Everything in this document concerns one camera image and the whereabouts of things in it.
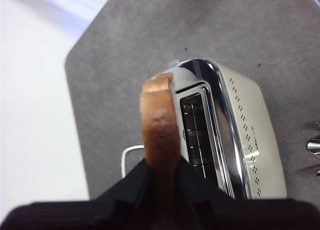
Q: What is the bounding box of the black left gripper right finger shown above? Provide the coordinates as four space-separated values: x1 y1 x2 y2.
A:
173 156 320 230

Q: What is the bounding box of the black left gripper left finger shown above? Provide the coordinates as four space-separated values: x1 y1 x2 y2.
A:
0 157 157 230

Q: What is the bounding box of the brown crusted bread slice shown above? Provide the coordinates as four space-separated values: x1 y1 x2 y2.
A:
139 72 182 228

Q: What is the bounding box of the cream and chrome toaster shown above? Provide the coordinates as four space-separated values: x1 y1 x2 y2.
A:
166 58 288 200

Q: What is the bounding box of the white toaster power cable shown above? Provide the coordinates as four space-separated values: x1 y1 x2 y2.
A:
120 144 146 178

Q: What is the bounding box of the silver wire bread rack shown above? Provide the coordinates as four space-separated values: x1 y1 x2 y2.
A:
306 123 320 178

